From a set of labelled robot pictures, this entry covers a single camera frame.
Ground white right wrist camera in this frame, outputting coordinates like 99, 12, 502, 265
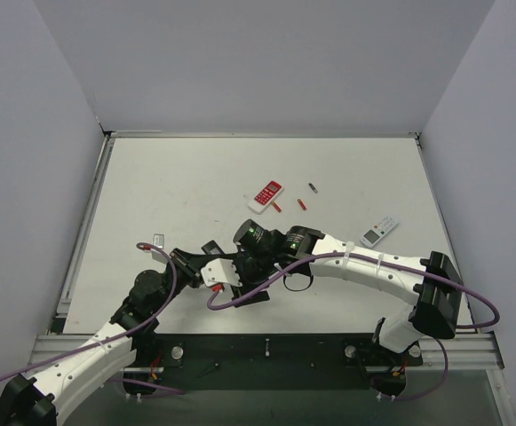
201, 258, 242, 288

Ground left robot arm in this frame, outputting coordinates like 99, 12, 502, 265
0, 243, 202, 425

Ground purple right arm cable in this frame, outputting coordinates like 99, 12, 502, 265
207, 251, 502, 403

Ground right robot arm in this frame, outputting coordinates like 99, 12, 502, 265
233, 219, 462, 353

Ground white remote control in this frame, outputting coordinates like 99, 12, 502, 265
360, 216, 399, 249

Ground lone grey battery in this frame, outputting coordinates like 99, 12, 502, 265
308, 182, 318, 193

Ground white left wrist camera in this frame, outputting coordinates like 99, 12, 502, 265
152, 233, 165, 249

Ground black remote control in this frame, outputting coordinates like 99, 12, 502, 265
202, 240, 238, 261

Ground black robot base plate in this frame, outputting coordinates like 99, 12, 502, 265
123, 333, 423, 393

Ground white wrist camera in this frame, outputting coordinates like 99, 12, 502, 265
152, 233, 165, 249
201, 258, 242, 288

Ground red and white remote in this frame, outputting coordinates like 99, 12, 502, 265
247, 180, 284, 215

